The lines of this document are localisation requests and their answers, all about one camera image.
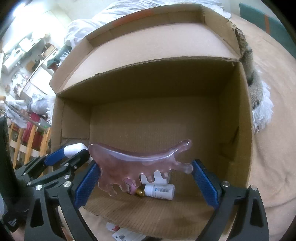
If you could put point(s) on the pink perfume bottle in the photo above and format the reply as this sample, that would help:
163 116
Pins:
133 187

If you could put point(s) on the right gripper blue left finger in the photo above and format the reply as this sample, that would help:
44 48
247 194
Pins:
84 183

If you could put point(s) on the pink translucent scraping comb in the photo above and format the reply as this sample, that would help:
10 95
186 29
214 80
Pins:
123 168

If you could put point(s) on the white charger plug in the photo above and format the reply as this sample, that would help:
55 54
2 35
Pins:
158 180

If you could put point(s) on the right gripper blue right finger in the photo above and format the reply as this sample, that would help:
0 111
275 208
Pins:
208 183

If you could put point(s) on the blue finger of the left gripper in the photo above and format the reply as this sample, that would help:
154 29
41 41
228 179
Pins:
75 162
55 157

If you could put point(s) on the white red pill bottle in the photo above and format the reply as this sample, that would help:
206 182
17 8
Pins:
112 227

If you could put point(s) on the white remote control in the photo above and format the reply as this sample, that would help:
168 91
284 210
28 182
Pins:
126 235

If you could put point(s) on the furry black white blanket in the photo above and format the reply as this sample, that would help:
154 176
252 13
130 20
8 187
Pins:
262 106

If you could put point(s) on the white rumpled duvet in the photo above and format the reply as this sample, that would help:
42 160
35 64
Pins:
80 28

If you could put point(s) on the brown cardboard box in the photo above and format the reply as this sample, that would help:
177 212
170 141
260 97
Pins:
148 80

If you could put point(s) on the teal cushion with orange stripe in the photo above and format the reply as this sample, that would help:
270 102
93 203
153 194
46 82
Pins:
270 25

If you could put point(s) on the wooden chair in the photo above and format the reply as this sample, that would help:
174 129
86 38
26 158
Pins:
27 144

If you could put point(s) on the small white labelled bottle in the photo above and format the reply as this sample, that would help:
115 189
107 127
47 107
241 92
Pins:
165 192

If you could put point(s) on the white earbud case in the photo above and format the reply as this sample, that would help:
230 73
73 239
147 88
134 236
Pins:
73 149

